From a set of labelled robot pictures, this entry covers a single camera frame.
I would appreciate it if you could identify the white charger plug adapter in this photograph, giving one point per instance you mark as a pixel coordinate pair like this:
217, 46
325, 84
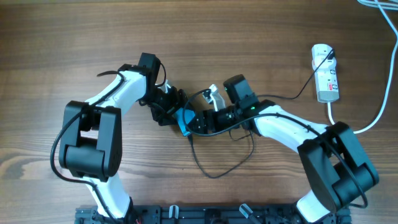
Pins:
324, 62

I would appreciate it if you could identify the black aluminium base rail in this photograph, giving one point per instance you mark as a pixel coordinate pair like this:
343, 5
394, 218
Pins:
274, 213

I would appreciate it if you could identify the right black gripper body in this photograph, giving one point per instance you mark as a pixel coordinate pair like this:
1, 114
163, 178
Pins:
213, 114

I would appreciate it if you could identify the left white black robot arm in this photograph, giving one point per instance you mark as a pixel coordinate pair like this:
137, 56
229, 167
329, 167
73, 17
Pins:
90, 142

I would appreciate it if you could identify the white power strip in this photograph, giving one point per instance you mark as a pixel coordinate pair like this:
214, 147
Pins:
326, 82

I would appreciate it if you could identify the turquoise screen Galaxy smartphone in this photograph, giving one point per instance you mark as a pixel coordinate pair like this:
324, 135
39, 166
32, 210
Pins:
189, 115

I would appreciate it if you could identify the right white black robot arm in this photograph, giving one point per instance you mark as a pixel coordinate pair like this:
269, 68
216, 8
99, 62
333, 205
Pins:
337, 168

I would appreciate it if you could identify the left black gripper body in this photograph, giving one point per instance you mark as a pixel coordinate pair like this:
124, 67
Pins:
160, 102

